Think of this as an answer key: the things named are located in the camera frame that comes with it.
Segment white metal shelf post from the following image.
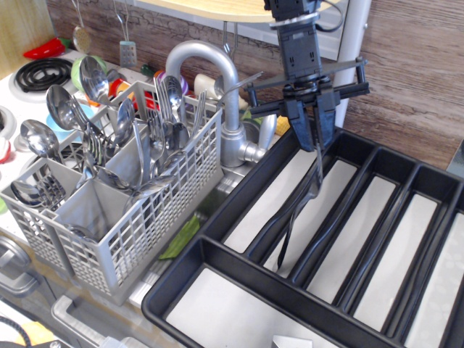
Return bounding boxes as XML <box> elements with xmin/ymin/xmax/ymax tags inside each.
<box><xmin>333</xmin><ymin>0</ymin><xmax>372</xmax><ymax>128</ymax></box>

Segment light wooden shelf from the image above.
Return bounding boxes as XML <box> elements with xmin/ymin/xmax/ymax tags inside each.
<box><xmin>136</xmin><ymin>0</ymin><xmax>344</xmax><ymax>23</ymax></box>

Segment green toy leaf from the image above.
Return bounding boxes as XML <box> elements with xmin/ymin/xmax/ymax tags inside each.
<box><xmin>159</xmin><ymin>215</ymin><xmax>200</xmax><ymax>260</ymax></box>

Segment silver spoon left corner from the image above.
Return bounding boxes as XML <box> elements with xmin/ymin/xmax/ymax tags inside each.
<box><xmin>10</xmin><ymin>181</ymin><xmax>44</xmax><ymax>208</ymax></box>

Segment yellow toy corn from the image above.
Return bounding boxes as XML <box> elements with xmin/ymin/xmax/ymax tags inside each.
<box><xmin>275</xmin><ymin>116</ymin><xmax>291</xmax><ymax>136</ymax></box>

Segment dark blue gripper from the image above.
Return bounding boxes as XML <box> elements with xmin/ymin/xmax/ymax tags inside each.
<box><xmin>246</xmin><ymin>12</ymin><xmax>370</xmax><ymax>152</ymax></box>

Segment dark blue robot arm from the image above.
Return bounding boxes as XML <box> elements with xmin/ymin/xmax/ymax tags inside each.
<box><xmin>245</xmin><ymin>1</ymin><xmax>369</xmax><ymax>152</ymax></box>

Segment red toy chili pepper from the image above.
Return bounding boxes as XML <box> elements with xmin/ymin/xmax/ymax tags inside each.
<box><xmin>22</xmin><ymin>37</ymin><xmax>71</xmax><ymax>60</ymax></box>

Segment grey plastic cutlery basket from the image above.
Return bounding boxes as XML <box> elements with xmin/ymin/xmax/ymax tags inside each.
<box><xmin>1</xmin><ymin>104</ymin><xmax>223</xmax><ymax>305</ymax></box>

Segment large silver spoon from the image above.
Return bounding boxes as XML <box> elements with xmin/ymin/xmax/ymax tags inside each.
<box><xmin>80</xmin><ymin>56</ymin><xmax>117</xmax><ymax>111</ymax></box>

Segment hanging toy metal spatula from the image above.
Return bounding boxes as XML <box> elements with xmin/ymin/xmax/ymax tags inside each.
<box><xmin>113</xmin><ymin>1</ymin><xmax>137</xmax><ymax>68</ymax></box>

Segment silver spoon far left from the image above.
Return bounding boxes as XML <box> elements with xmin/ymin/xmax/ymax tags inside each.
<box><xmin>20</xmin><ymin>120</ymin><xmax>63</xmax><ymax>164</ymax></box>

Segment silver toy faucet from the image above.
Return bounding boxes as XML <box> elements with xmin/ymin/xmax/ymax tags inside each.
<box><xmin>165</xmin><ymin>40</ymin><xmax>277</xmax><ymax>167</ymax></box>

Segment black cutlery tray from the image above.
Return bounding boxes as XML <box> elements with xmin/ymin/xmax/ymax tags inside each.
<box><xmin>141</xmin><ymin>130</ymin><xmax>463</xmax><ymax>347</ymax></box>

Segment fork leaning behind faucet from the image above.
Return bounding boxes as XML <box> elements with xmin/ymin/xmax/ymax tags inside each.
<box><xmin>213</xmin><ymin>71</ymin><xmax>264</xmax><ymax>106</ymax></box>

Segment green toy can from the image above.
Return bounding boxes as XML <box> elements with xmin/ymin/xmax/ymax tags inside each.
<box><xmin>241</xmin><ymin>107</ymin><xmax>262</xmax><ymax>126</ymax></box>

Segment grey drawer handle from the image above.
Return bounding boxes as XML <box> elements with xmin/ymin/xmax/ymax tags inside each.
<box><xmin>1</xmin><ymin>236</ymin><xmax>41</xmax><ymax>298</ymax></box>

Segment silver fork right back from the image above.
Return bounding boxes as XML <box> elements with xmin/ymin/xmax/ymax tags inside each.
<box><xmin>189</xmin><ymin>89</ymin><xmax>207</xmax><ymax>141</ymax></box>

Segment silver metal fork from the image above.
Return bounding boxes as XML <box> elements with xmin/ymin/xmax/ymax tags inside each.
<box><xmin>276</xmin><ymin>143</ymin><xmax>323</xmax><ymax>270</ymax></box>

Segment silver spoon in basket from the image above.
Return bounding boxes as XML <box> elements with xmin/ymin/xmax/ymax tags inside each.
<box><xmin>46</xmin><ymin>84</ymin><xmax>104</xmax><ymax>136</ymax></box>

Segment hanging toy strainer spoon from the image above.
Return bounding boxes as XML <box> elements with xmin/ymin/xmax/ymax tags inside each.
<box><xmin>71</xmin><ymin>0</ymin><xmax>91</xmax><ymax>54</ymax></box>

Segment silver spoon tall back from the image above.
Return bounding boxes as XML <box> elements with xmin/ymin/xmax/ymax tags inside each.
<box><xmin>164</xmin><ymin>75</ymin><xmax>182</xmax><ymax>123</ymax></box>

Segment cream toy bottle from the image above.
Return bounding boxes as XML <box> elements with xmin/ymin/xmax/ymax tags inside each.
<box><xmin>194</xmin><ymin>74</ymin><xmax>219</xmax><ymax>100</ymax></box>

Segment silver fork tall back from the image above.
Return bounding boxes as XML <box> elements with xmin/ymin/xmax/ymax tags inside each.
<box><xmin>154</xmin><ymin>76</ymin><xmax>173</xmax><ymax>149</ymax></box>

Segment black coil stove burner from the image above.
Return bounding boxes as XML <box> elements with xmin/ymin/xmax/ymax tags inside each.
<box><xmin>14</xmin><ymin>58</ymin><xmax>73</xmax><ymax>93</ymax></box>

